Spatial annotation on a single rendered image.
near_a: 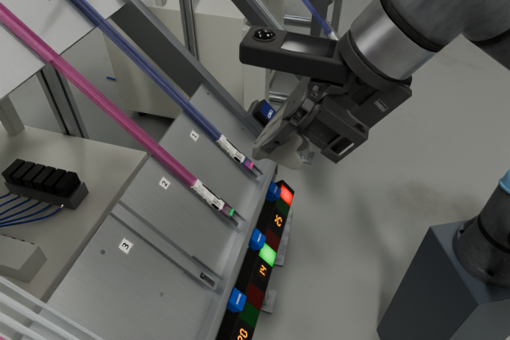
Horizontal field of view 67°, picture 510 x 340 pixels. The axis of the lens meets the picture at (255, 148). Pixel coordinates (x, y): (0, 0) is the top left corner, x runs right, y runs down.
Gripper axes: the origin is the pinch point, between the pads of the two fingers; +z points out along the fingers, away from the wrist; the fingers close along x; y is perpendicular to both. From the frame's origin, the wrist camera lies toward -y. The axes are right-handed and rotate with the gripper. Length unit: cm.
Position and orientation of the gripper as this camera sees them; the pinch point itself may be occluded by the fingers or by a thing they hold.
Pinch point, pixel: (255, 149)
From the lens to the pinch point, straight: 51.2
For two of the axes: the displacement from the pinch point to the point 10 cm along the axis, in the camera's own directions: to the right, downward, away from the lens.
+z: -5.0, 5.2, 6.9
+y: 8.2, 5.5, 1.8
